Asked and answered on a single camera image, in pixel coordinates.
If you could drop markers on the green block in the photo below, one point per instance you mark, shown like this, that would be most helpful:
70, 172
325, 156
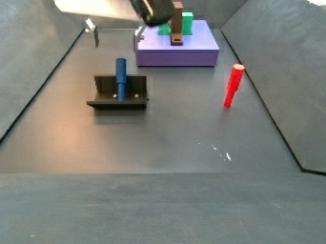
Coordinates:
186, 30

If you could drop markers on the purple base block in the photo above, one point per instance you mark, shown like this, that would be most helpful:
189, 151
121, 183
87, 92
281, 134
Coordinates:
197, 53

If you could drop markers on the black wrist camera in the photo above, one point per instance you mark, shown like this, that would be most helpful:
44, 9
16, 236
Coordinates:
155, 12

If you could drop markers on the black angled fixture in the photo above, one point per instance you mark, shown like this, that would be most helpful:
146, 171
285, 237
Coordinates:
135, 93

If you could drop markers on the red peg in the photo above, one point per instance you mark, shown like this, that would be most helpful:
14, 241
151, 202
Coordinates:
237, 73

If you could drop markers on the brown L-shaped bracket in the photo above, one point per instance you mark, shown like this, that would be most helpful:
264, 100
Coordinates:
177, 25

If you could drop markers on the blue peg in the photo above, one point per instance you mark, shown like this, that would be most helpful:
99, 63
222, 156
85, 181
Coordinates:
121, 77

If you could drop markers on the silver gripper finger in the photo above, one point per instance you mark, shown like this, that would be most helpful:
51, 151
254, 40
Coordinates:
91, 29
138, 36

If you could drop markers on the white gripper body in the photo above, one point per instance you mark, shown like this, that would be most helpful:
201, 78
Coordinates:
117, 9

